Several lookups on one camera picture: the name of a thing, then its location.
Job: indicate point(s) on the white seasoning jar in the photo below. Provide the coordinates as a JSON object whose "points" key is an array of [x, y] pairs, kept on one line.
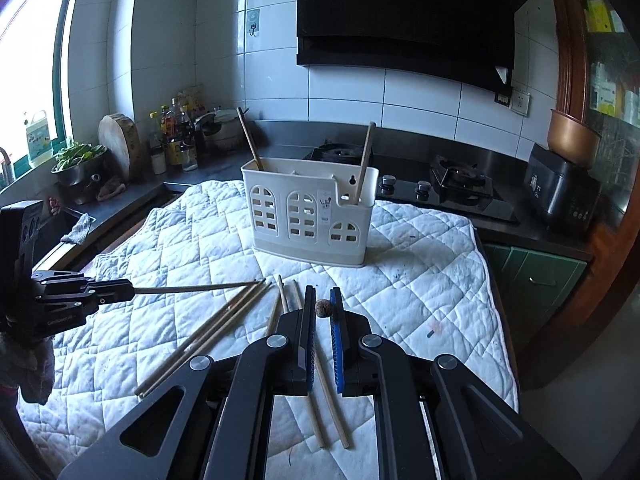
{"points": [[158, 162]]}

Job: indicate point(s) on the wooden glass cabinet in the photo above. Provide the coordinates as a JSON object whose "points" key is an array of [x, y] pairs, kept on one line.
{"points": [[567, 35]]}

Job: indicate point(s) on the grey checked dishcloth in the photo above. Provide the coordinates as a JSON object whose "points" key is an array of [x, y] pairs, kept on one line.
{"points": [[80, 230]]}

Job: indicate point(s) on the steel pressure cooker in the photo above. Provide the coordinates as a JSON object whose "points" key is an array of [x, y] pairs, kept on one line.
{"points": [[225, 135]]}

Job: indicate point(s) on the dish soap bottle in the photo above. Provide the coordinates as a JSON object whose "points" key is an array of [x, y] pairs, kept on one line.
{"points": [[39, 142]]}

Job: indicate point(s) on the black wall plug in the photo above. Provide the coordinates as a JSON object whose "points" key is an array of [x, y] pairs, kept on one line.
{"points": [[502, 98]]}

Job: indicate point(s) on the clear glass jar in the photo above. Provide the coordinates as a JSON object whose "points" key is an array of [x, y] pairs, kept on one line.
{"points": [[189, 159]]}

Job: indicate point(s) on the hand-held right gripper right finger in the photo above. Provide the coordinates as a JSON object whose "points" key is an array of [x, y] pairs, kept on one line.
{"points": [[337, 355]]}

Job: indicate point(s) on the steel faucet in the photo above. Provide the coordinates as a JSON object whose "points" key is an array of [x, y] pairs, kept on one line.
{"points": [[6, 165]]}

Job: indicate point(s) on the white green box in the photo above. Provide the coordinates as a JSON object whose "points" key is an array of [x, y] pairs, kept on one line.
{"points": [[605, 90]]}

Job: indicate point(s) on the black rice cooker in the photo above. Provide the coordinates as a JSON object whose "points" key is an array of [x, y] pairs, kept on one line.
{"points": [[555, 190]]}

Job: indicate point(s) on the red sauce bottle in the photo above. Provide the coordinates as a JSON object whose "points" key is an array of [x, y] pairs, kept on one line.
{"points": [[165, 125]]}

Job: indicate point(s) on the green bottle yellow cap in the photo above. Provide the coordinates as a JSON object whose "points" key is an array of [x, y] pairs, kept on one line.
{"points": [[154, 132]]}

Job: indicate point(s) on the wooden chopsticks bundle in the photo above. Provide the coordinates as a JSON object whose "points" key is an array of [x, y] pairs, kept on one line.
{"points": [[318, 425]]}

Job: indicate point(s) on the window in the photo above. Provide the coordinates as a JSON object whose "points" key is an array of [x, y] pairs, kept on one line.
{"points": [[30, 35]]}

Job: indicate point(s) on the round wooden chopping block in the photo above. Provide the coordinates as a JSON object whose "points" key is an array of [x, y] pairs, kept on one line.
{"points": [[120, 145]]}

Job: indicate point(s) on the person's left forearm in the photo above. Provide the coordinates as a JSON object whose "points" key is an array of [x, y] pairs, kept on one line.
{"points": [[30, 370]]}

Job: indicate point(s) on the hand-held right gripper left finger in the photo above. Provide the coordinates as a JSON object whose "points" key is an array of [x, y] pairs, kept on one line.
{"points": [[304, 350]]}

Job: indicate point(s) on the white wall socket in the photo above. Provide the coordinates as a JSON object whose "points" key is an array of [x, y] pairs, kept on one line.
{"points": [[520, 102]]}

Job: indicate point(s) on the steel bowl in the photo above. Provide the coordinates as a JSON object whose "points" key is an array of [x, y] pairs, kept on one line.
{"points": [[75, 178]]}

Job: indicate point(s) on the pinkish rag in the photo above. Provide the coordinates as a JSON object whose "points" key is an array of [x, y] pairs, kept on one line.
{"points": [[111, 190]]}

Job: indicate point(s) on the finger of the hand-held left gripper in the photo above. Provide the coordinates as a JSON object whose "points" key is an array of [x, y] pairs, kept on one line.
{"points": [[60, 278], [115, 296]]}

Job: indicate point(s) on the wooden chopstick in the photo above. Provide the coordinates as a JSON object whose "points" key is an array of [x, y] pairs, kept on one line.
{"points": [[340, 425], [232, 321], [197, 338], [366, 155], [200, 287], [274, 315], [203, 340]]}

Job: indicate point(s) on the small brown nut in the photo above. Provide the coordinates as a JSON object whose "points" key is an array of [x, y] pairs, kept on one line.
{"points": [[323, 308]]}

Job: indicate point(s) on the white plastic utensil holder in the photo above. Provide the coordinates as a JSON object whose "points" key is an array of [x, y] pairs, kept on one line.
{"points": [[280, 181]]}

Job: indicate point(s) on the dark sauce bottle yellow label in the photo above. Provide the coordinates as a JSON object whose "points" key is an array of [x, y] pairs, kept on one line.
{"points": [[174, 152]]}

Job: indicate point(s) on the yellow box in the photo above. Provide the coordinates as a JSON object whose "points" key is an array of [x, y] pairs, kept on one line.
{"points": [[600, 15]]}

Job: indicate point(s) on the copper inner pot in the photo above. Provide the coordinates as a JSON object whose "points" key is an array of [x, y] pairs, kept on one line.
{"points": [[570, 140]]}

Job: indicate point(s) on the white quilted mat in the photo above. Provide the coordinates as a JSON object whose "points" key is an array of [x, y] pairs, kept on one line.
{"points": [[425, 285]]}

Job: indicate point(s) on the steel kitchen counter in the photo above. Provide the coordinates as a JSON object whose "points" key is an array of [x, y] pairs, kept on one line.
{"points": [[145, 195]]}

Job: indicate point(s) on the green lower cabinet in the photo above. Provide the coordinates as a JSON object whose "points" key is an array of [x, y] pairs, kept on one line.
{"points": [[540, 280]]}

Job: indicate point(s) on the black range hood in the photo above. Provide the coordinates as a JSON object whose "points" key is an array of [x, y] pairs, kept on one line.
{"points": [[400, 10]]}

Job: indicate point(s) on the adhesive wall hook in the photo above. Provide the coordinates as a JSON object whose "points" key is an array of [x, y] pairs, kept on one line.
{"points": [[253, 17]]}

